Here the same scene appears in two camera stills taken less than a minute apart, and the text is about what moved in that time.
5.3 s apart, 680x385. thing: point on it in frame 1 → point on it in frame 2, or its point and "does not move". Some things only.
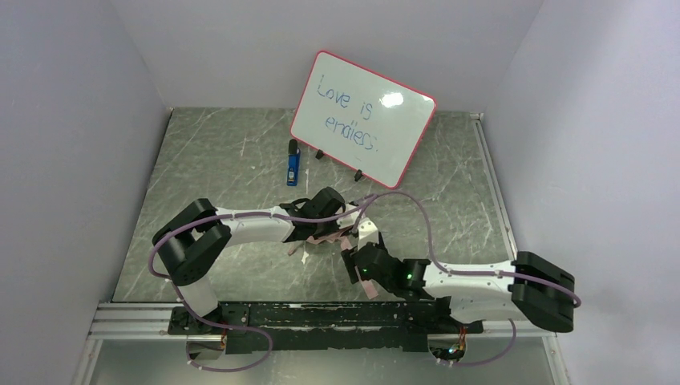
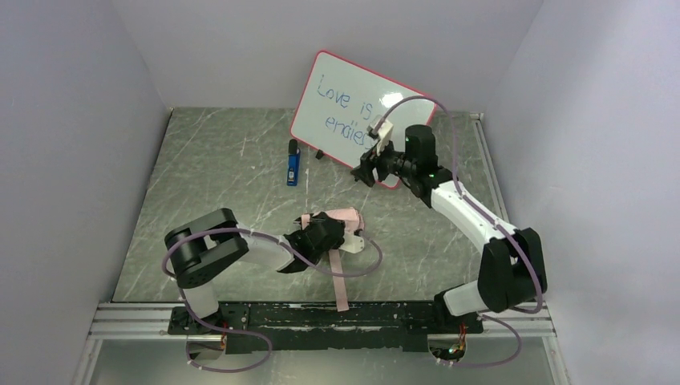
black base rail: [321, 327] does not move
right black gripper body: [354, 261] → [373, 170]
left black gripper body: [344, 224] → [333, 233]
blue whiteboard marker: [293, 164] does not move
